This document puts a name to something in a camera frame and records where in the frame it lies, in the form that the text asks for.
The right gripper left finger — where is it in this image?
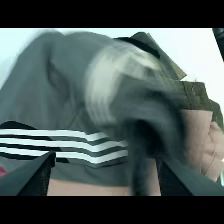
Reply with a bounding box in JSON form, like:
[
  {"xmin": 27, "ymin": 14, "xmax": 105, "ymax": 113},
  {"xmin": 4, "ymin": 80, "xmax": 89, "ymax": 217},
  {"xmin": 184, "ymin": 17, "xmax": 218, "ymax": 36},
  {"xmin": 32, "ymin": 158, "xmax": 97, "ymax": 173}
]
[{"xmin": 0, "ymin": 150, "xmax": 57, "ymax": 197}]

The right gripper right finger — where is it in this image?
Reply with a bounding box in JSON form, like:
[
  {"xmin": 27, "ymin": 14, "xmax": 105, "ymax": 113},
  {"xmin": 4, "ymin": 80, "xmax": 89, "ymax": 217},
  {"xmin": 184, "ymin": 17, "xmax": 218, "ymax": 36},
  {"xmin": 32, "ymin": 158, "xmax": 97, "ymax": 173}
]
[{"xmin": 157, "ymin": 156, "xmax": 224, "ymax": 197}]

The grey garment with white stripes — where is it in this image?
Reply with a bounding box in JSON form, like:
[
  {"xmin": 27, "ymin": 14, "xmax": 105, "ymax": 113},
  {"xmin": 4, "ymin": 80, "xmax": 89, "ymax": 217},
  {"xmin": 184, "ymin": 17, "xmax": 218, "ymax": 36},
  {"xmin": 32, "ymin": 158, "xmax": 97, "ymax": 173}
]
[{"xmin": 0, "ymin": 30, "xmax": 188, "ymax": 197}]

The olive green garment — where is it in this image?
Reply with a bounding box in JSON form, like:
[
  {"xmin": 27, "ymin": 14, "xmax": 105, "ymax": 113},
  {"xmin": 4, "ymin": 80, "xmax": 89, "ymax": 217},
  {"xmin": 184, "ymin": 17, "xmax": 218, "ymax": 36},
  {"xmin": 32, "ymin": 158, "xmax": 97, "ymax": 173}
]
[{"xmin": 114, "ymin": 31, "xmax": 224, "ymax": 131}]

